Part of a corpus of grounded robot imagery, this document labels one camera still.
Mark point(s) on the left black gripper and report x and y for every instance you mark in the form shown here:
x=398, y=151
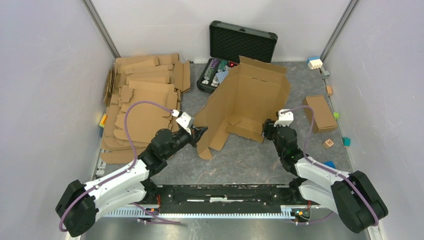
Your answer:
x=196, y=132

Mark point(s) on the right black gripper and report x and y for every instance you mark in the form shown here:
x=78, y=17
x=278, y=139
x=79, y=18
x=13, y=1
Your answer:
x=268, y=125

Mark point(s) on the cardboard box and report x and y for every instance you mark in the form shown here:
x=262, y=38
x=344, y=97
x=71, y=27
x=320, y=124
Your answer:
x=324, y=120
x=252, y=92

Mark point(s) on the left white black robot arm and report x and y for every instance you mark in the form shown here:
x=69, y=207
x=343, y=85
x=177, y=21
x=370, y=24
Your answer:
x=82, y=204

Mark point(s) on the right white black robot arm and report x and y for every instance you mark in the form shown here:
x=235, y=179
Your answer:
x=351, y=196

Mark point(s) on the folded closed cardboard box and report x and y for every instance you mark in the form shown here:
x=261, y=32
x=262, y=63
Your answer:
x=324, y=120

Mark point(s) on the wooden letter block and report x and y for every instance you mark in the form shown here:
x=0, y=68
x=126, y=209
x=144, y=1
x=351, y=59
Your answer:
x=328, y=143

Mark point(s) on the stack of flat cardboard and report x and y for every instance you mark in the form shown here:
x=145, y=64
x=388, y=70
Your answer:
x=138, y=90

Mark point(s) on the green small cube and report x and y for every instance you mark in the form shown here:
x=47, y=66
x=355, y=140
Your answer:
x=336, y=115

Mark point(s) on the blue green block stack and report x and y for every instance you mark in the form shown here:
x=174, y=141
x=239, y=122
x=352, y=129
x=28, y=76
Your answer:
x=330, y=164

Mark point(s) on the small wooden cube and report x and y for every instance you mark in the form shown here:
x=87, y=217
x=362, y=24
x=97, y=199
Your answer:
x=329, y=90

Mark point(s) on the teal small cube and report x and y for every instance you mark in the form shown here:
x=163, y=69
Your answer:
x=346, y=141

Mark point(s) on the grey small block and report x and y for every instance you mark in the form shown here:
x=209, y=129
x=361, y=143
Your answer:
x=324, y=73

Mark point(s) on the blue white toy block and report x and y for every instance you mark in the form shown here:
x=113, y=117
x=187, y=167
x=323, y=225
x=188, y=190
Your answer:
x=314, y=62

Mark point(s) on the orange yellow block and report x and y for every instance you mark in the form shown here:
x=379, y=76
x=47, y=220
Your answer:
x=102, y=124

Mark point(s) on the black poker chip case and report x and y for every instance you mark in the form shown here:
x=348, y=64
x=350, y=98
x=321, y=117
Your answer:
x=227, y=42

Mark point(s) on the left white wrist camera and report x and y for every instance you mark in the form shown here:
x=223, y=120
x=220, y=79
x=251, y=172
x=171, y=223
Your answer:
x=184, y=120

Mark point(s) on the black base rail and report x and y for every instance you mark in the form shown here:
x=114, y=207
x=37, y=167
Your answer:
x=222, y=198

